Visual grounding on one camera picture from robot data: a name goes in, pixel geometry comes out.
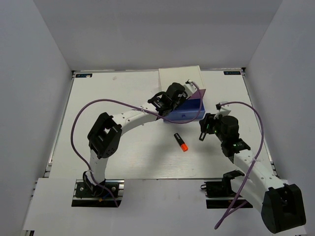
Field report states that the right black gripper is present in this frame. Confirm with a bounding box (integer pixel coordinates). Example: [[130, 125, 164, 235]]
[[200, 112, 226, 143]]

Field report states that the green cap black highlighter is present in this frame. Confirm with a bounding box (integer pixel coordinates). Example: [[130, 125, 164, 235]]
[[199, 132, 207, 141]]

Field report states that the blue wide drawer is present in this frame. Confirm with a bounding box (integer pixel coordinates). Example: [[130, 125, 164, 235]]
[[166, 99, 205, 123]]

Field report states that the pink small drawer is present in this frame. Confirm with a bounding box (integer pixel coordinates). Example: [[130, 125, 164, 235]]
[[189, 89, 206, 100]]

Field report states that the orange cap black highlighter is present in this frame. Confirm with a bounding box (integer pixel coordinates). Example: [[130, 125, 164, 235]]
[[174, 133, 189, 152]]

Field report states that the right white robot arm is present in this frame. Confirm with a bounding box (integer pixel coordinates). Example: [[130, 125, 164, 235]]
[[199, 113, 306, 234]]

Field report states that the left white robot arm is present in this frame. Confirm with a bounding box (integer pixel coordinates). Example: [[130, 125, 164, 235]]
[[83, 81, 197, 196]]

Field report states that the white drawer cabinet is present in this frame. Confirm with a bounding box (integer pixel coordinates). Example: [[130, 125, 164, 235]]
[[158, 65, 206, 91]]

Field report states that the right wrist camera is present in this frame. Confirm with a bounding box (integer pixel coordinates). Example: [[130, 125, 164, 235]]
[[216, 102, 231, 117]]

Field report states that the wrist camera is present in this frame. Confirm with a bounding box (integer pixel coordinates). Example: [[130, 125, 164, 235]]
[[184, 80, 197, 98], [216, 102, 231, 117]]

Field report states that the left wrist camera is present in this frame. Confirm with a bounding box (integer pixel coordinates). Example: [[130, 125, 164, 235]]
[[184, 80, 197, 98]]

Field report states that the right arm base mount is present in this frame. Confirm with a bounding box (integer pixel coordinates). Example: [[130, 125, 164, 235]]
[[200, 170, 245, 209]]

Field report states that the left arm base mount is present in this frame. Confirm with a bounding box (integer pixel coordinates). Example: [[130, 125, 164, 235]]
[[71, 172, 125, 208]]

